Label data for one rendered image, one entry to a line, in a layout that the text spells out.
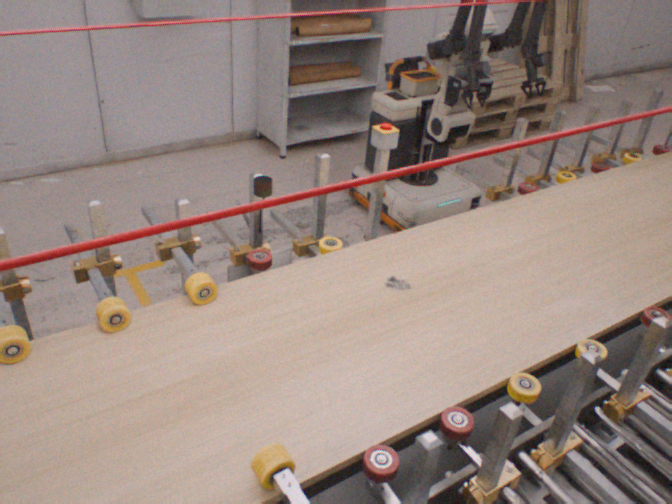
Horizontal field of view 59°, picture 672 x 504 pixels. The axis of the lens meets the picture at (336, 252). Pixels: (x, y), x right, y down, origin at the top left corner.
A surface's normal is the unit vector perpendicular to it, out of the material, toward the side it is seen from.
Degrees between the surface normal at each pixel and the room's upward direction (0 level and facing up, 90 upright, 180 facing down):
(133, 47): 90
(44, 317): 0
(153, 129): 90
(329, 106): 90
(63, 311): 0
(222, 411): 0
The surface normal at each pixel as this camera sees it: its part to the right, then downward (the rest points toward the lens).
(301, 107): 0.54, 0.51
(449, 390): 0.07, -0.83
